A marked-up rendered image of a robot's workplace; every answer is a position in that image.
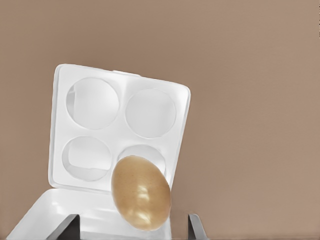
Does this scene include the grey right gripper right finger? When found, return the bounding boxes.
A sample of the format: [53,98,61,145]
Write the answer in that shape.
[187,213,209,240]

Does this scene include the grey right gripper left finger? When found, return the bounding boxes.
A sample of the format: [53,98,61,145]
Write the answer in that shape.
[44,213,81,240]

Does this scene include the brown egg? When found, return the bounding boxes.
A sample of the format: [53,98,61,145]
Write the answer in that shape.
[110,155,173,231]

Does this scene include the white egg box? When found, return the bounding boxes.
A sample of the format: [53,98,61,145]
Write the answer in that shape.
[46,63,192,194]

